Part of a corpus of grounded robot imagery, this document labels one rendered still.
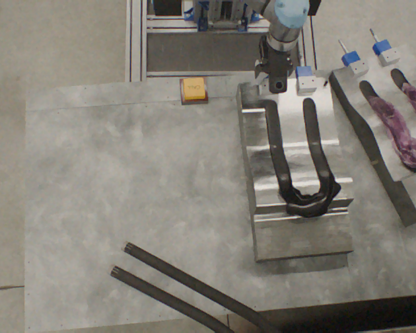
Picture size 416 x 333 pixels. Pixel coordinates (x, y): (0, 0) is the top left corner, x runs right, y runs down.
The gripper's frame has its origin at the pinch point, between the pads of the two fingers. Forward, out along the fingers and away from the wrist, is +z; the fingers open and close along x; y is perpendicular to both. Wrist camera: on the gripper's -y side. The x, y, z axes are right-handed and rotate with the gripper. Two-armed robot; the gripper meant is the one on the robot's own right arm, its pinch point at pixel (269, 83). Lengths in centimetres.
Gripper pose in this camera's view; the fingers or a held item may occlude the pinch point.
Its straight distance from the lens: 147.4
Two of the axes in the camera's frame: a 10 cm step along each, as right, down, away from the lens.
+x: -9.9, 0.8, -0.7
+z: -0.5, 2.8, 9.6
